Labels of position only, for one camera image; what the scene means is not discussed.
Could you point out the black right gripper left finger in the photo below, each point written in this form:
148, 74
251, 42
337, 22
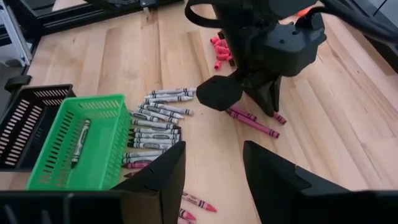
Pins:
161, 193

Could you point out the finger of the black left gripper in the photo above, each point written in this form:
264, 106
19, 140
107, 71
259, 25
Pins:
219, 93
264, 93

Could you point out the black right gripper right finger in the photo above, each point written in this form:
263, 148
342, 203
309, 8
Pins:
280, 193

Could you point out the magenta paper-wrapped crayon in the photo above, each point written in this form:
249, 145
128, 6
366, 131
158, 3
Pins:
187, 214
243, 113
252, 123
137, 165
131, 174
280, 118
199, 202
185, 221

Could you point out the green plastic slotted basket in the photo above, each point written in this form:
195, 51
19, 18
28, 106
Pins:
102, 155

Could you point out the black plastic slotted basket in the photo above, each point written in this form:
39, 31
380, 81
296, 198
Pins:
46, 88

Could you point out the pink eraser cap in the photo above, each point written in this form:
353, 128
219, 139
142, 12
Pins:
214, 40
219, 43
217, 64
230, 58
223, 49
223, 57

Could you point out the orange eraser cap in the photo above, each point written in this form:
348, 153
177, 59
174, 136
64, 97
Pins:
303, 12

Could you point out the silver aluminium extrusion leg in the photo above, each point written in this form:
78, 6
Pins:
15, 34

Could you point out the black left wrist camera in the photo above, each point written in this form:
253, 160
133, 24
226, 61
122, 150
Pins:
295, 46

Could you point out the black frame bracket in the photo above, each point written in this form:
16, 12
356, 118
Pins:
17, 82

